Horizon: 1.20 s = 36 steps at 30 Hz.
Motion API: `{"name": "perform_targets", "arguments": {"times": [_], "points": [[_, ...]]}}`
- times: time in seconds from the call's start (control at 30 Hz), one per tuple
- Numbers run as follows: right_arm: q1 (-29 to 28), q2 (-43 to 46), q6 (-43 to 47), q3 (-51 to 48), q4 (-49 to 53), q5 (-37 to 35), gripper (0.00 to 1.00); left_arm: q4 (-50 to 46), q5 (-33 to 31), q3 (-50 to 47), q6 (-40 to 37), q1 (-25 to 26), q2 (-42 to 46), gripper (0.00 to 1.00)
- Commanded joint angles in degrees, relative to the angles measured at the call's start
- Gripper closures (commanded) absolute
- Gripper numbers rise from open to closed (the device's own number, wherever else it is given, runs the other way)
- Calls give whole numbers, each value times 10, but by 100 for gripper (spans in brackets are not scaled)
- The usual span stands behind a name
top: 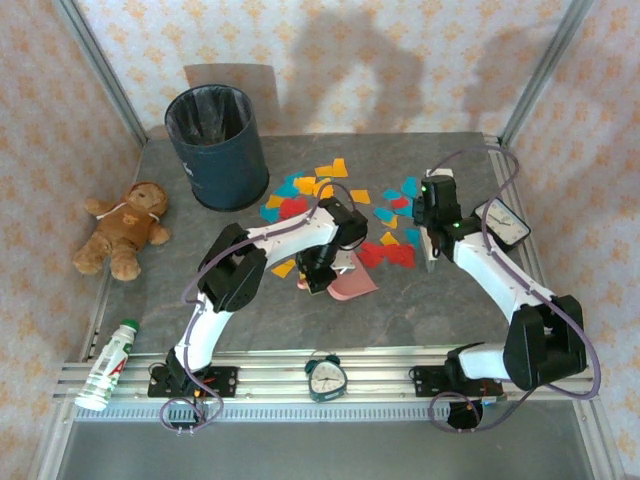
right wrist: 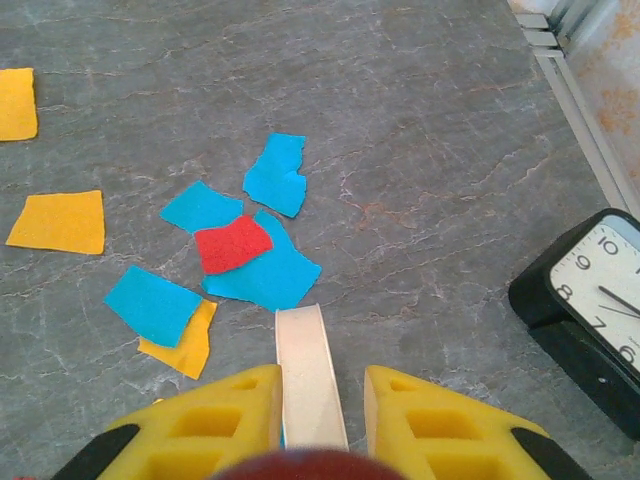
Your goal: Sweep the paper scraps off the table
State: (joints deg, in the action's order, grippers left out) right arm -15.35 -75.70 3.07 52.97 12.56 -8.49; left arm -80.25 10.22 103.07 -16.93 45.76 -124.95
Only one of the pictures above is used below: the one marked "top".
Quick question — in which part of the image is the pink plastic dustpan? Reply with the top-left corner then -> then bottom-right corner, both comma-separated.
297,249 -> 380,302

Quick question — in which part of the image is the black square alarm clock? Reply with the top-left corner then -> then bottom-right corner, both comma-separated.
472,197 -> 532,252

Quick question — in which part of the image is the green twin-bell alarm clock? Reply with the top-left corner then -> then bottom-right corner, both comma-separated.
303,349 -> 349,404

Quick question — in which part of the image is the dark blue waste bin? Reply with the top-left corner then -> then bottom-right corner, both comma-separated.
164,83 -> 271,212

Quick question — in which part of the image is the black plastic bin liner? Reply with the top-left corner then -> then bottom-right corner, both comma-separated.
167,85 -> 254,147

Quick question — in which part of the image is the brown teddy bear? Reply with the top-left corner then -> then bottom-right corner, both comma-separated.
72,180 -> 172,282

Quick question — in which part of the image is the clear plastic drink bottle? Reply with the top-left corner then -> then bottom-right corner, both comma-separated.
74,318 -> 140,412

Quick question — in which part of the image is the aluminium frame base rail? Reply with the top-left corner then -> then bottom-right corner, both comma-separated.
53,347 -> 600,401

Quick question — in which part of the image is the grey slotted cable duct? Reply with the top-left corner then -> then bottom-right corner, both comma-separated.
73,403 -> 587,422

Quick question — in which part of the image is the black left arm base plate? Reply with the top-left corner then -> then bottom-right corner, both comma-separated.
147,365 -> 240,400

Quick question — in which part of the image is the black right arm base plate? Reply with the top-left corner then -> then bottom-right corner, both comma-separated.
408,365 -> 507,401

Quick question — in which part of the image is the aluminium frame post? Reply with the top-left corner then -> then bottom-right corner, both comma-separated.
52,0 -> 150,147
498,0 -> 596,147

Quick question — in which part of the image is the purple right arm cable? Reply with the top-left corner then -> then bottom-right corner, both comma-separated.
430,147 -> 601,434

